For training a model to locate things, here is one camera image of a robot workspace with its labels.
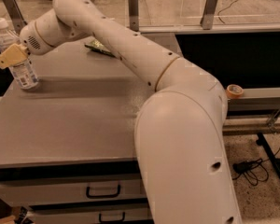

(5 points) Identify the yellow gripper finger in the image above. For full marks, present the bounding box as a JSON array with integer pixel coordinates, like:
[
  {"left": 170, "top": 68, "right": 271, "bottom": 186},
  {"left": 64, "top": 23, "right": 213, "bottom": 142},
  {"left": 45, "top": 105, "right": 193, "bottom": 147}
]
[{"left": 0, "top": 44, "right": 28, "bottom": 69}]

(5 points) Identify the clear plastic water bottle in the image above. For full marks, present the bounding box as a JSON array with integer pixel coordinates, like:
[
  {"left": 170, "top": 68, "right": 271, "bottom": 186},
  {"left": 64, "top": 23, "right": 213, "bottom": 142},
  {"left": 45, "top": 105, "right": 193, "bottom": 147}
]
[{"left": 0, "top": 18, "right": 38, "bottom": 90}]

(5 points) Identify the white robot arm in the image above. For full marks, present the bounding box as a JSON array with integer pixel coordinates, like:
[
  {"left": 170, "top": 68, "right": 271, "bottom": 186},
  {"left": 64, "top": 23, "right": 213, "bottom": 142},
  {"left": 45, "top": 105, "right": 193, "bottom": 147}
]
[{"left": 0, "top": 0, "right": 242, "bottom": 224}]

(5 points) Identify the green chip bag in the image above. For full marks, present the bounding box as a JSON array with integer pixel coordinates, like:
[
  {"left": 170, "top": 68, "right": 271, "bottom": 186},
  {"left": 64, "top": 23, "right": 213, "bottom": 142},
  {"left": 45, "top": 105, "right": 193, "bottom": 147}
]
[{"left": 85, "top": 39, "right": 113, "bottom": 57}]

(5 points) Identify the grey drawer cabinet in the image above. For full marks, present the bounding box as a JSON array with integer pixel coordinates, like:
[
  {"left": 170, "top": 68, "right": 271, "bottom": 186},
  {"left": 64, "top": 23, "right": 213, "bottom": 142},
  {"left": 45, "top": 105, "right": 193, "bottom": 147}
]
[{"left": 0, "top": 41, "right": 154, "bottom": 224}]

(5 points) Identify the orange tape roll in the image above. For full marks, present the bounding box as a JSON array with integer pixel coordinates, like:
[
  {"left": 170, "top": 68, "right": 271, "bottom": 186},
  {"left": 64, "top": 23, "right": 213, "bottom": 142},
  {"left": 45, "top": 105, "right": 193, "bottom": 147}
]
[{"left": 226, "top": 84, "right": 244, "bottom": 99}]

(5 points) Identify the black stand leg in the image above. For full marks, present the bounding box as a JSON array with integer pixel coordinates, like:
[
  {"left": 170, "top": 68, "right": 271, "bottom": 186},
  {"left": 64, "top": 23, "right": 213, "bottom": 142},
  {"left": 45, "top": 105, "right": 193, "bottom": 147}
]
[{"left": 256, "top": 133, "right": 280, "bottom": 180}]

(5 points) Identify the left metal bracket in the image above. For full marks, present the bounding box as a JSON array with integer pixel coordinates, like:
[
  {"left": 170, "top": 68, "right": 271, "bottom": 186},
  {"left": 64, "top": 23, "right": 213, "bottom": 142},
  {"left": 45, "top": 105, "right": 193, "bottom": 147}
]
[{"left": 2, "top": 0, "right": 27, "bottom": 34}]

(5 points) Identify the metal bracket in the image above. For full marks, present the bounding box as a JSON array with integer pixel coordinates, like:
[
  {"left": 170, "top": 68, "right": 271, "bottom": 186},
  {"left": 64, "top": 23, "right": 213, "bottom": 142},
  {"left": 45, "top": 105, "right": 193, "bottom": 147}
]
[
  {"left": 128, "top": 0, "right": 139, "bottom": 31},
  {"left": 2, "top": 0, "right": 27, "bottom": 34},
  {"left": 200, "top": 0, "right": 217, "bottom": 30}
]

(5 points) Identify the middle metal bracket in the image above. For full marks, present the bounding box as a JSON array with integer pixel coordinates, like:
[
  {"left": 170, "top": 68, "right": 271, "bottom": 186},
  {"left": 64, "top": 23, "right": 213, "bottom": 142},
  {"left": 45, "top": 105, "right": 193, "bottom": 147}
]
[{"left": 128, "top": 0, "right": 139, "bottom": 31}]

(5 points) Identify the upper black drawer handle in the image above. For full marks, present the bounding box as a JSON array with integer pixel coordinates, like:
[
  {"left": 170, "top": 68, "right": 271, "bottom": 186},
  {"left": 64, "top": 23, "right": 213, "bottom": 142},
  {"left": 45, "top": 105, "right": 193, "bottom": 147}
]
[{"left": 86, "top": 185, "right": 121, "bottom": 199}]

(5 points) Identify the black drawer handle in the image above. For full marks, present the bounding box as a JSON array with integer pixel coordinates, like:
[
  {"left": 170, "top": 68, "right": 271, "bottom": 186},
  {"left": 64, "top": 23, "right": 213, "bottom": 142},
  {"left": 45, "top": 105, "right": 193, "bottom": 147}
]
[
  {"left": 98, "top": 212, "right": 126, "bottom": 224},
  {"left": 86, "top": 185, "right": 121, "bottom": 199}
]

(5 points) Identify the lower black drawer handle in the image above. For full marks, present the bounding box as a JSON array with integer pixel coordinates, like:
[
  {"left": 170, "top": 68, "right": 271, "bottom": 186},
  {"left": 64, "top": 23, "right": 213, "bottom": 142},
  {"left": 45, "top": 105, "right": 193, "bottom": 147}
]
[{"left": 98, "top": 212, "right": 126, "bottom": 224}]

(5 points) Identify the right metal bracket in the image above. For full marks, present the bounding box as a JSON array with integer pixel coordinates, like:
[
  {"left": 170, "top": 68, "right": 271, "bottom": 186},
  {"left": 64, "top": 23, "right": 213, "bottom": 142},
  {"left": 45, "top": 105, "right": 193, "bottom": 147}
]
[{"left": 200, "top": 0, "right": 217, "bottom": 30}]

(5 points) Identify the black floor cable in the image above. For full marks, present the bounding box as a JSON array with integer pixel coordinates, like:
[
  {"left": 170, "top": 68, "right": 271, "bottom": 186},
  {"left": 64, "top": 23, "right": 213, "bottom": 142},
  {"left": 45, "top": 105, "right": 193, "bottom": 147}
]
[{"left": 217, "top": 0, "right": 256, "bottom": 25}]

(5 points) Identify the black power cable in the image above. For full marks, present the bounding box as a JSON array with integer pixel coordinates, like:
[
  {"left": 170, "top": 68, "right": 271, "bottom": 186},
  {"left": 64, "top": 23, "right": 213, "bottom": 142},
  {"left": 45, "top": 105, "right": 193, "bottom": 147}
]
[{"left": 231, "top": 133, "right": 280, "bottom": 187}]

